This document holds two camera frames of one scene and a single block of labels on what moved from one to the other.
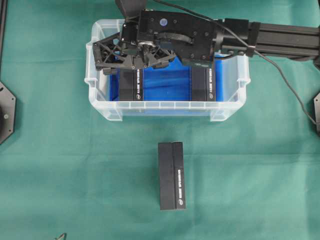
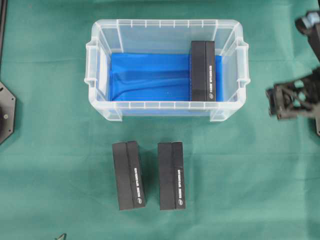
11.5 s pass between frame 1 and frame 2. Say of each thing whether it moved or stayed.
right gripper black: moved
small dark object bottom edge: stayed
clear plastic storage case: stayed
